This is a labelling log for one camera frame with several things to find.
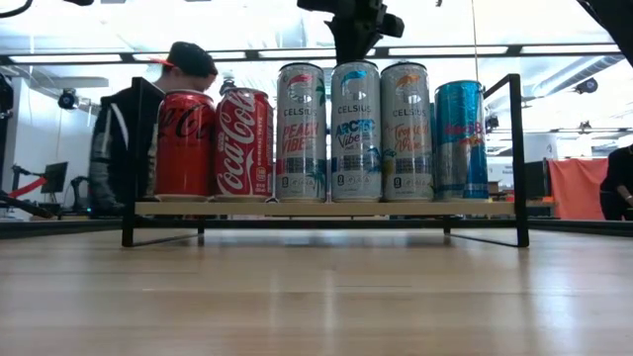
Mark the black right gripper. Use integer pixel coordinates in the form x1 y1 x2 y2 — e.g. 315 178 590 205
296 0 406 65

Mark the black-lidded Celsius can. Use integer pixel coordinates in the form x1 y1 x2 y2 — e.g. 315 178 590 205
329 59 384 203
275 62 328 203

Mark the Celsius Tropical Vibe can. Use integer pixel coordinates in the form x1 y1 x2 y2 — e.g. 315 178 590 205
380 61 435 203

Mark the red Coca-Cola can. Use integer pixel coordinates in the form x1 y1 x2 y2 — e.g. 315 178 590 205
153 89 218 203
214 87 276 203

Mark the black computer monitor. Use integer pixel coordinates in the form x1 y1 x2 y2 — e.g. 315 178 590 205
522 159 549 202
40 160 70 195

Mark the red hanging cloth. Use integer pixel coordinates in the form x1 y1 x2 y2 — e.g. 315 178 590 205
547 157 609 223

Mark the person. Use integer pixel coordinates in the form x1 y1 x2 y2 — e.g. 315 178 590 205
87 41 220 218
598 144 633 223

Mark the red flat bar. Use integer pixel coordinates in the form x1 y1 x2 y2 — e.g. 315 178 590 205
7 176 48 200

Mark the yellow hanging cable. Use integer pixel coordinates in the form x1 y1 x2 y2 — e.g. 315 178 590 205
469 0 484 83

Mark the wooden shelf with black frame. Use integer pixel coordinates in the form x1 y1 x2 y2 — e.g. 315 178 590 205
122 73 530 248

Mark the black overhead frame beam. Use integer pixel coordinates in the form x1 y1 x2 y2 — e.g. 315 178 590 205
0 43 623 67

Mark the black metal table frame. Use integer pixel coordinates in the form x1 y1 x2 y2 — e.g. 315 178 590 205
0 217 633 239

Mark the black left camera cable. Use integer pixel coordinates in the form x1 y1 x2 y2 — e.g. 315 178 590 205
0 0 35 20

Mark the black looped cable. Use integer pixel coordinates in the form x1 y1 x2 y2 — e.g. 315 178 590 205
0 190 55 221

